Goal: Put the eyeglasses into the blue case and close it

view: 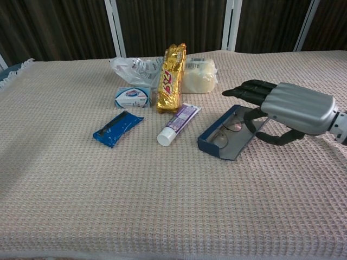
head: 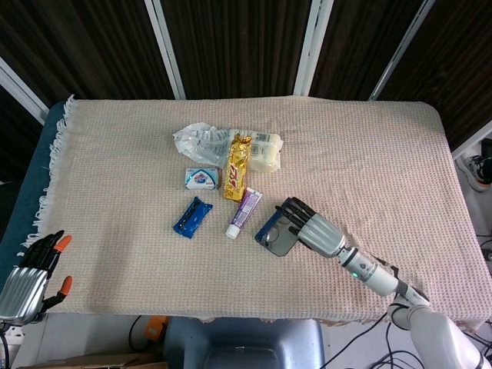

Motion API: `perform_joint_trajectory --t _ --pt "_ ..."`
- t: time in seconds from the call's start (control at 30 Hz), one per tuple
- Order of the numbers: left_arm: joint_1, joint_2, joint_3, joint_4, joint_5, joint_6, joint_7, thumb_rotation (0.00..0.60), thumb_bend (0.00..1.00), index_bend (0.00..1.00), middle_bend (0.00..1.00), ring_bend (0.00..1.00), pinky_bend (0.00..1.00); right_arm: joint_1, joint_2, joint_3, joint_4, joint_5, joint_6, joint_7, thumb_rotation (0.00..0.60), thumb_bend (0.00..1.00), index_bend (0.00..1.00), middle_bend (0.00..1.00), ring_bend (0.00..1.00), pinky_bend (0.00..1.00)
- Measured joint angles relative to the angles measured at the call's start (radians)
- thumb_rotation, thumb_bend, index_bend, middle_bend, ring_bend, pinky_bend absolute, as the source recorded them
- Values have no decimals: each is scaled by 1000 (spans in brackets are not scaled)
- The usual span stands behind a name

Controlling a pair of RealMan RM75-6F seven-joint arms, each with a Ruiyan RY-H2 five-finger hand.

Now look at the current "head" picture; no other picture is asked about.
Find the left silver robot hand orange fingertips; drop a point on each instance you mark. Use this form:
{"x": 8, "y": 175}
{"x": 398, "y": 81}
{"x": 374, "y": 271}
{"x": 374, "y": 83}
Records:
{"x": 23, "y": 292}

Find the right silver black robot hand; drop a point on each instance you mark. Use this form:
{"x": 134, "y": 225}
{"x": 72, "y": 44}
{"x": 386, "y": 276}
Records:
{"x": 323, "y": 234}

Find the grey pouch with blue edge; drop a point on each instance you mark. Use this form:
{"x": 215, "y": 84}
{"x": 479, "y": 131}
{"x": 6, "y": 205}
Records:
{"x": 282, "y": 246}

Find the thin-framed eyeglasses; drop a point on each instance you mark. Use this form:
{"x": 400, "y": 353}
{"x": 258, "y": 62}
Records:
{"x": 273, "y": 233}

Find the purple white toothpaste tube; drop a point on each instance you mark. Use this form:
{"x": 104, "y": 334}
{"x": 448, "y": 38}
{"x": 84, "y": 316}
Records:
{"x": 246, "y": 211}

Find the grey robot base shell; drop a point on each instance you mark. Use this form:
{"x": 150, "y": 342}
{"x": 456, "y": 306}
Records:
{"x": 246, "y": 342}

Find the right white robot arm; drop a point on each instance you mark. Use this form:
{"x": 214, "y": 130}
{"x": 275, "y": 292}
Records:
{"x": 376, "y": 274}

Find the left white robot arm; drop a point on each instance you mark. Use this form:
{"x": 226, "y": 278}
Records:
{"x": 4, "y": 344}

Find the teal mattress pad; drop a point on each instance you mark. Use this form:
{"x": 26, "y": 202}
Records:
{"x": 23, "y": 200}

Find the cream rolls in clear wrap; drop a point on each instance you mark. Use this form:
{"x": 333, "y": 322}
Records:
{"x": 265, "y": 153}

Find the brown cardboard box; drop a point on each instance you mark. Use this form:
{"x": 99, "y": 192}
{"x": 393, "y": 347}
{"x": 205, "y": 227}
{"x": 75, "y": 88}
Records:
{"x": 96, "y": 362}

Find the gold foil snack pack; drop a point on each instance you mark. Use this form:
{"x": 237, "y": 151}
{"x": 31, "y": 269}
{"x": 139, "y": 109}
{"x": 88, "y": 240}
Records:
{"x": 236, "y": 169}

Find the blue razor packet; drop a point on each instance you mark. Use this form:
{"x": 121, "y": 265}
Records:
{"x": 192, "y": 219}

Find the beige waffle weave blanket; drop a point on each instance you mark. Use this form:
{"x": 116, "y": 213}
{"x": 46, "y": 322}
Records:
{"x": 153, "y": 269}

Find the white blue soap box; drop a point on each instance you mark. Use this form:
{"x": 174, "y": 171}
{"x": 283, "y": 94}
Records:
{"x": 200, "y": 179}

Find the orange device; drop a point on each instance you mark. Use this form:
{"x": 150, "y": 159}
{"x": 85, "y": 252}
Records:
{"x": 155, "y": 328}

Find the crumpled clear plastic bag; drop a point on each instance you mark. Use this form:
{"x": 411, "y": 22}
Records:
{"x": 200, "y": 144}

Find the grey orange sneaker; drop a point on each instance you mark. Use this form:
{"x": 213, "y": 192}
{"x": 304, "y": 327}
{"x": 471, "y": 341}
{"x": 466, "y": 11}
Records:
{"x": 474, "y": 171}

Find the white screen frame post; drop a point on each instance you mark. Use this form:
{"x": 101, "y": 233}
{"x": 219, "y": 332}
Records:
{"x": 23, "y": 92}
{"x": 165, "y": 50}
{"x": 473, "y": 142}
{"x": 399, "y": 54}
{"x": 311, "y": 50}

